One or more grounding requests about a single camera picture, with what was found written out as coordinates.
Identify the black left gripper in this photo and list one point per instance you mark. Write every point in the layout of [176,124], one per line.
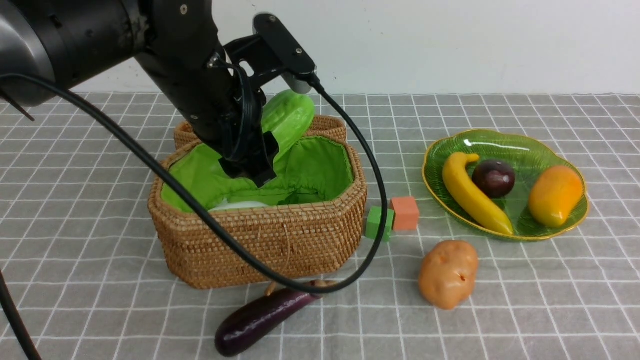
[186,60]

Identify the white toy radish green leaves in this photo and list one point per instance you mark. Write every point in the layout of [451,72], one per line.
[262,200]

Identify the green toy cucumber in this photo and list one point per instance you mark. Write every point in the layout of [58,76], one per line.
[287,117]

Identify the purple toy eggplant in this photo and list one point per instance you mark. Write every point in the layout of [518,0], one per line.
[249,324]

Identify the yellow toy banana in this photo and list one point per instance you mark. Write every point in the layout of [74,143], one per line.
[470,198]

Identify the orange brown toy potato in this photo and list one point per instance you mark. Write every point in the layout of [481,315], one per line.
[447,275]

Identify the dark purple toy plum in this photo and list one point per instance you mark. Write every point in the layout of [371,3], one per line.
[495,178]

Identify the orange yellow toy mango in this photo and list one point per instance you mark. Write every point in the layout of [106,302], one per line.
[555,194]

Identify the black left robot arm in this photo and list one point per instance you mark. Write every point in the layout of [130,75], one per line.
[67,42]

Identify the woven wicker basket green lining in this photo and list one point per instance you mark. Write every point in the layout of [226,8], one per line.
[297,241]

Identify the green foam cube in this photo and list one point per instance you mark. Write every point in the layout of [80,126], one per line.
[373,221]

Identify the orange foam cube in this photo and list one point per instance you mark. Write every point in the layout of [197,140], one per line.
[406,212]

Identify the grey checked tablecloth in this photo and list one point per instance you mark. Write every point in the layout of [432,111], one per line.
[83,264]

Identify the green glass leaf plate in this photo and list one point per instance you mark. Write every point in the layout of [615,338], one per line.
[528,157]

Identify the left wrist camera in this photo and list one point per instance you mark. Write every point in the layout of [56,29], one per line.
[272,51]

